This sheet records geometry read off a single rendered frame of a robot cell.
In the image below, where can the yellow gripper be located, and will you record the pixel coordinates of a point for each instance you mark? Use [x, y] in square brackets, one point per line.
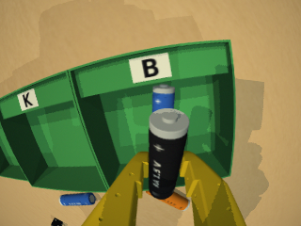
[212, 201]

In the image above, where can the blue aa battery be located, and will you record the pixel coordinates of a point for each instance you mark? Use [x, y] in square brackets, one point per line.
[163, 96]
[77, 199]

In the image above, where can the black aa battery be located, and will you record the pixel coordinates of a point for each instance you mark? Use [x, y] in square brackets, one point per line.
[168, 130]

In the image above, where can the orange aa battery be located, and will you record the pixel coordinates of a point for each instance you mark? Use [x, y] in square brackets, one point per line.
[177, 201]

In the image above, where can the green three-compartment bin rack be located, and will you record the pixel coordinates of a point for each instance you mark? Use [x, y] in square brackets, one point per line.
[54, 153]

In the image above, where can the black die with white pips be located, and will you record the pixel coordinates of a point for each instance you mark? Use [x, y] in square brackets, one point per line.
[56, 222]

